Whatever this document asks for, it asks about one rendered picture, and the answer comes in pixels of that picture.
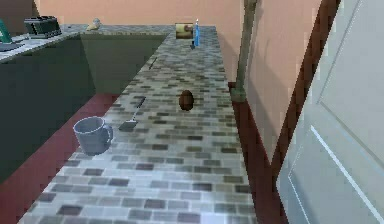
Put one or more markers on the blue spray bottle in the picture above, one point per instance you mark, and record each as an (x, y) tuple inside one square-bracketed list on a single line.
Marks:
[(196, 34)]

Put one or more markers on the small dark pepper shaker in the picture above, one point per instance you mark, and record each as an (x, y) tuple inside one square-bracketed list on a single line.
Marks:
[(192, 45)]

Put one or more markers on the dark thin knife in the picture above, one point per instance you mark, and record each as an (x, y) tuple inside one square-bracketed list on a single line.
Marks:
[(153, 63)]

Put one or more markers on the white room door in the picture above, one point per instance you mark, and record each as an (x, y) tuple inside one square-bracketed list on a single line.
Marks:
[(340, 133)]

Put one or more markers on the grey mug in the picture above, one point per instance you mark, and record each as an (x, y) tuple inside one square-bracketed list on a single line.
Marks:
[(91, 136)]

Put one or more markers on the green box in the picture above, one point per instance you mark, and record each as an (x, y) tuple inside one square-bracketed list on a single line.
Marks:
[(4, 33)]

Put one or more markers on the mosaic-top kitchen counter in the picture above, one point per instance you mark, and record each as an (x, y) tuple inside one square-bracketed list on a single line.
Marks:
[(160, 133)]

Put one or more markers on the brown bread loaf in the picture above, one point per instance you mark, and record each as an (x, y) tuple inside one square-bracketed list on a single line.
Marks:
[(183, 31)]

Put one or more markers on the brown egg-shaped potato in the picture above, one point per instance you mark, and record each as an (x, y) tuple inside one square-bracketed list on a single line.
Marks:
[(186, 100)]

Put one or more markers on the tan small lump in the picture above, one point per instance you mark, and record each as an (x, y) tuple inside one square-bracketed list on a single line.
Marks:
[(94, 25)]

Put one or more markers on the black toaster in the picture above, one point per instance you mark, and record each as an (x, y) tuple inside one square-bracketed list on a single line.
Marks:
[(42, 26)]

